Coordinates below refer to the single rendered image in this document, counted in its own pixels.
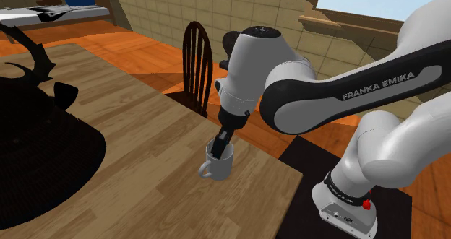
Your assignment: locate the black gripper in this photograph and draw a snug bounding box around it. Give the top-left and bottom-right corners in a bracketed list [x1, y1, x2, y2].
[210, 106, 252, 160]

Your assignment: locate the wooden table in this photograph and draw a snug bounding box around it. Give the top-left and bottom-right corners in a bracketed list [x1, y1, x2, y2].
[0, 43, 304, 239]

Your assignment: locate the white mug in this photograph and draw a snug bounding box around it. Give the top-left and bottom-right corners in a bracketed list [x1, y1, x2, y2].
[197, 138, 235, 182]

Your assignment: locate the black antlered figure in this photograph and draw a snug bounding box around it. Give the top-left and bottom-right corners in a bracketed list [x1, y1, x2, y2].
[0, 21, 108, 232]

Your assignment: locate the bed with blue pillow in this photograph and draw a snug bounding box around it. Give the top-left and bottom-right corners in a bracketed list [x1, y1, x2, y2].
[0, 0, 116, 32]

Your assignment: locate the dark wooden chair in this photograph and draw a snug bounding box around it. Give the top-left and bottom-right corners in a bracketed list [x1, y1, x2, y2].
[164, 21, 215, 118]

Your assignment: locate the black robot stand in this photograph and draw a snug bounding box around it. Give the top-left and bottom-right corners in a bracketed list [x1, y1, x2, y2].
[275, 135, 413, 239]

